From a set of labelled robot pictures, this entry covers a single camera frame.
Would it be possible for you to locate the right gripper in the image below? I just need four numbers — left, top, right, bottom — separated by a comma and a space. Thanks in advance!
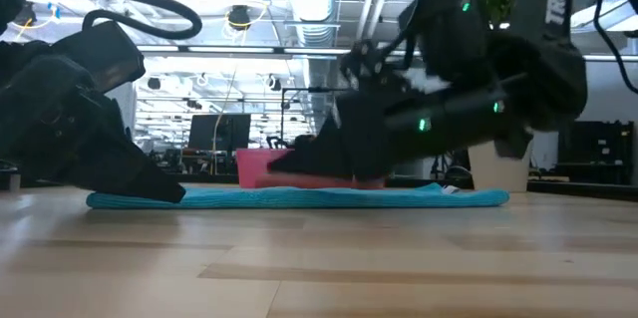
267, 0, 589, 181

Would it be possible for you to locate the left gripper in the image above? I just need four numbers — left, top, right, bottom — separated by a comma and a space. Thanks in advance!
0, 40, 187, 204

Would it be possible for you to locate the turquoise microfiber towel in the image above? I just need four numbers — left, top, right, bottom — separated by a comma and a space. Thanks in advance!
85, 181, 510, 210

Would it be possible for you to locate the translucent pink plastic bin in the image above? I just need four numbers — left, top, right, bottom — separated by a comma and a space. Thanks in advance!
234, 147, 390, 190

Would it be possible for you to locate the white building column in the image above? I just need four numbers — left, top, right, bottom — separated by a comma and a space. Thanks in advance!
102, 81, 139, 172

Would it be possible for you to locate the black computer monitor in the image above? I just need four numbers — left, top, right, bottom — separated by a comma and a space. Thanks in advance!
187, 113, 252, 155

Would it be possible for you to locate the white plant pot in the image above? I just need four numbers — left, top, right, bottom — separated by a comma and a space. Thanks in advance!
467, 131, 532, 193

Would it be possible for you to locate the black ceiling device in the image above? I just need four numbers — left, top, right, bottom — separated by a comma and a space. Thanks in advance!
227, 4, 252, 31

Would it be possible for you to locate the black shelf unit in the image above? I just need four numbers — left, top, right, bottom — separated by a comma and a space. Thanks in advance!
556, 120, 636, 185

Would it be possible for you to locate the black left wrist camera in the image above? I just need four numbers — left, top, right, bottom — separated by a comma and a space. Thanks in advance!
52, 20, 147, 94

